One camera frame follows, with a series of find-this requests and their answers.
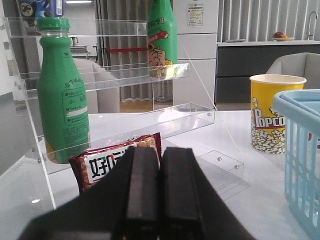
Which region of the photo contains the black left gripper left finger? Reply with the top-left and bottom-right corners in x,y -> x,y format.
19,146 -> 159,240

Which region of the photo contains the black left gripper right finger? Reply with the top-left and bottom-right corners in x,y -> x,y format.
158,147 -> 254,240

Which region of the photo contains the light blue plastic basket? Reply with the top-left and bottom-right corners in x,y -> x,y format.
272,89 -> 320,240

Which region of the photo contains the dark red snack packet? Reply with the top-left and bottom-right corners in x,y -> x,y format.
69,132 -> 162,194

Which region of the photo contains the clear acrylic display shelf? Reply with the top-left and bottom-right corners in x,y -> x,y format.
0,16 -> 245,210

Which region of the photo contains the green capped drink bottle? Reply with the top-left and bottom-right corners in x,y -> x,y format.
36,17 -> 90,164

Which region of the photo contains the dark kitchen counter cabinet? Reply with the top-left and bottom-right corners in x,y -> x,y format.
214,40 -> 320,104

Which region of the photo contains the green cartoon drink bottle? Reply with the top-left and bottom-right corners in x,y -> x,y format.
147,0 -> 178,79

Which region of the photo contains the grey armchair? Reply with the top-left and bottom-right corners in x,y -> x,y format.
266,52 -> 320,90

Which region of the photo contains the white refrigerator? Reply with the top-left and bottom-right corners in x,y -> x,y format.
172,0 -> 219,108

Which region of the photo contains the fruit plate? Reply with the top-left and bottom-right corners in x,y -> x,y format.
272,31 -> 295,42

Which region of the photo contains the blue cookie box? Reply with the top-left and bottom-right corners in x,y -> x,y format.
16,0 -> 65,35

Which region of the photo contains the chrome faucet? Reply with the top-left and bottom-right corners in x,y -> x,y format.
306,10 -> 319,41

